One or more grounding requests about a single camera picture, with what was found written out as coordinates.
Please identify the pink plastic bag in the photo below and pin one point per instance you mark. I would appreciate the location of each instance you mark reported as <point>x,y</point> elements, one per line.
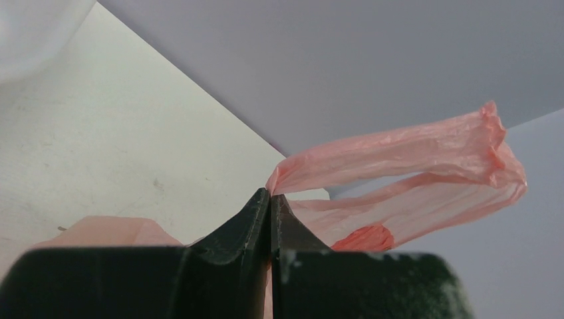
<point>366,193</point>

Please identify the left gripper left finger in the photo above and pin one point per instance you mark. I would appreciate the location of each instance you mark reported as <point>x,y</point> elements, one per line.
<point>221,276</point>

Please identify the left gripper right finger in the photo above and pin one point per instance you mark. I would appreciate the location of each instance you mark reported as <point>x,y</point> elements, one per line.
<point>310,280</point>

